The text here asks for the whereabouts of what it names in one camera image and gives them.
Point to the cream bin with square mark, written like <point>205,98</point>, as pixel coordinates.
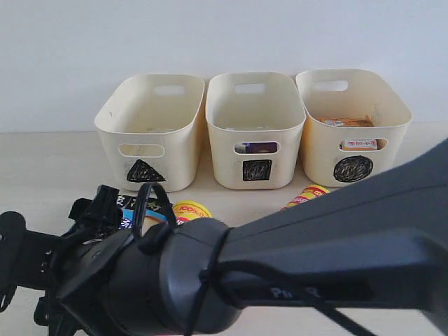
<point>254,107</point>

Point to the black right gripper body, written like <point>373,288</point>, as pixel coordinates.
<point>105,281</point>

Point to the small dark purple packet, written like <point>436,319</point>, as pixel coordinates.
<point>261,147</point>

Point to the cream bin with circle mark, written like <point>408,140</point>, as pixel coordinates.
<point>349,93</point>

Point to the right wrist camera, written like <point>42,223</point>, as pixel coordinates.
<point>25,257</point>

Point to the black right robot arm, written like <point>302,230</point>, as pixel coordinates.
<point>381,243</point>

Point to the yellow Lays chips can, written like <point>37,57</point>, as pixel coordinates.
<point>311,192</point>

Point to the white blue milk carton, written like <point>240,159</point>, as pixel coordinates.
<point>240,148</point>

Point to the cream bin with triangle mark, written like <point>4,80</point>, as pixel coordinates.
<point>152,130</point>

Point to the blue instant noodle packet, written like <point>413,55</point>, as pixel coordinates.
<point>155,212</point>

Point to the pink Lays chips can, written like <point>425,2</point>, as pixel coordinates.
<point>188,210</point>

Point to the orange instant noodle packet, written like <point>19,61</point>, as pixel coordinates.
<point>353,144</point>

